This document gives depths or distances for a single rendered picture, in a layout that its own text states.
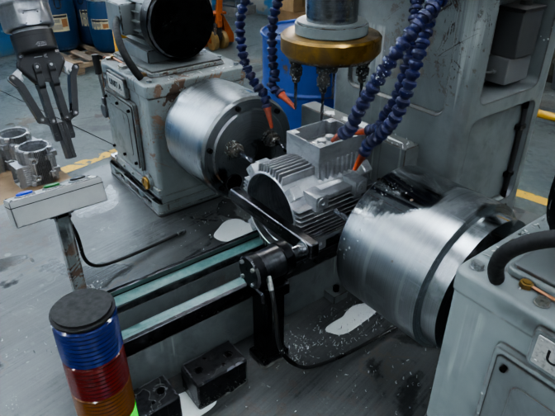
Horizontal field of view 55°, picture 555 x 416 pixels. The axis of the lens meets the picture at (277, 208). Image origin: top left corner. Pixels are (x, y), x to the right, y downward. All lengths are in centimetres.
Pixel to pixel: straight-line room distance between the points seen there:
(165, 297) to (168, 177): 45
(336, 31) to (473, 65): 26
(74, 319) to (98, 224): 95
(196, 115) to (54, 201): 36
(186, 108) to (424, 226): 66
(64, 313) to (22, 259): 87
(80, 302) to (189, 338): 46
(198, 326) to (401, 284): 38
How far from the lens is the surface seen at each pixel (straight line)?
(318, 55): 92
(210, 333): 101
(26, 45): 108
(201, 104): 122
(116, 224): 146
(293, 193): 96
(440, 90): 110
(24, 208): 106
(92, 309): 53
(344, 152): 104
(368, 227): 82
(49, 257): 138
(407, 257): 78
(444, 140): 110
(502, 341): 70
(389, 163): 104
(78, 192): 108
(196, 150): 118
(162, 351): 97
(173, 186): 143
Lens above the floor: 156
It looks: 31 degrees down
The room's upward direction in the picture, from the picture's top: straight up
